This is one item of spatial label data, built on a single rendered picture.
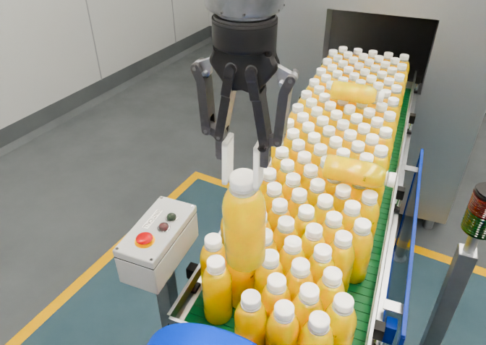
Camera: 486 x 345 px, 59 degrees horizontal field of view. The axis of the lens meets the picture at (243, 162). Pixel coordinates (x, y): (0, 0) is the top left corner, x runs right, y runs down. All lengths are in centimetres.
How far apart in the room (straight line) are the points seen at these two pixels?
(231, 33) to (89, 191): 262
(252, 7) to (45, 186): 281
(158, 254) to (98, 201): 201
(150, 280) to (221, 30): 62
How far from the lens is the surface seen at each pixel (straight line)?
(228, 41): 49
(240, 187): 60
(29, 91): 379
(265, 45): 50
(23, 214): 301
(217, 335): 65
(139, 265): 96
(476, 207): 95
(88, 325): 228
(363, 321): 111
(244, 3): 47
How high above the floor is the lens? 177
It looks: 34 degrees down
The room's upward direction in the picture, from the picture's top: straight up
